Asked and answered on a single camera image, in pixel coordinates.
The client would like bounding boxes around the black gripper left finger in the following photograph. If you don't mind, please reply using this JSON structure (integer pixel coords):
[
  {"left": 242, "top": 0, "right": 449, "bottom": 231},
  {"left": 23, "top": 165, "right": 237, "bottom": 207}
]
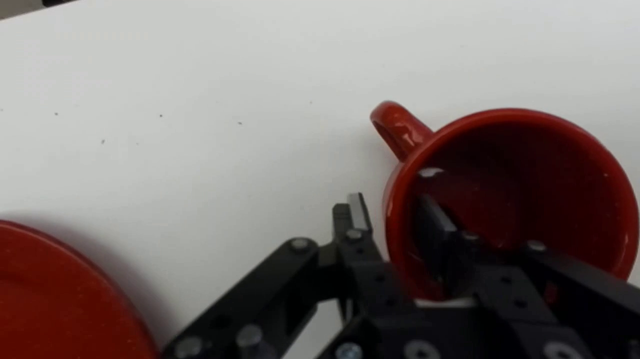
[{"left": 162, "top": 191, "right": 416, "bottom": 359}]

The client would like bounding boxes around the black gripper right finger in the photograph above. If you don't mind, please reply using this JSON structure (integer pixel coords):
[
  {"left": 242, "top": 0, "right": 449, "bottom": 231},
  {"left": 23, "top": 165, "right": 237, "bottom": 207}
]
[{"left": 415, "top": 193, "right": 640, "bottom": 359}]

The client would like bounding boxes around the red ceramic cup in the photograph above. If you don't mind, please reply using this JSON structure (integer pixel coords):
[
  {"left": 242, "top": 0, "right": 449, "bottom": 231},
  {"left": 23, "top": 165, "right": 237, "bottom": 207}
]
[{"left": 368, "top": 99, "right": 640, "bottom": 305}]

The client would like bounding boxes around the red speckled plate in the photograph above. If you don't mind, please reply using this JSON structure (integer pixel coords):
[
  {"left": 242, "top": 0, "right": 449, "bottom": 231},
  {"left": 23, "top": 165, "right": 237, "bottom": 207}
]
[{"left": 0, "top": 217, "right": 162, "bottom": 359}]

